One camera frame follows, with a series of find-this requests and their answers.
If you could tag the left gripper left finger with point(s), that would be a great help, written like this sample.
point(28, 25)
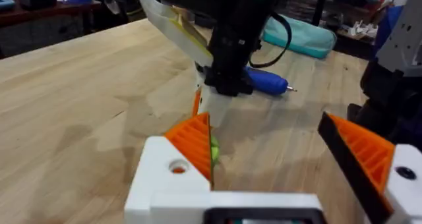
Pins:
point(158, 171)

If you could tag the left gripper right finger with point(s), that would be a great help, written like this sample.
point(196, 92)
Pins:
point(369, 158)

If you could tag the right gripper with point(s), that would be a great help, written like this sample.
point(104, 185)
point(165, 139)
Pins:
point(235, 43)

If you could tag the blue electric screwdriver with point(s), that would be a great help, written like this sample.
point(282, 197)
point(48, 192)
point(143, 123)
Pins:
point(265, 80)

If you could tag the green disc with holes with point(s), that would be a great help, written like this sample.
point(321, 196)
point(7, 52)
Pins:
point(215, 151)

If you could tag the teal soft zip bag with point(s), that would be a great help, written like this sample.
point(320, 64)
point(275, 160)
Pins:
point(300, 36)

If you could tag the cluttered shelf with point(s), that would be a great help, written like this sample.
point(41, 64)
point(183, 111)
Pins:
point(359, 16)

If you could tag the dark side table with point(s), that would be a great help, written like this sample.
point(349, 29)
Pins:
point(39, 23)

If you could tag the black box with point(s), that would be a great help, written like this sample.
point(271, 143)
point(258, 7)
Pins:
point(38, 0)

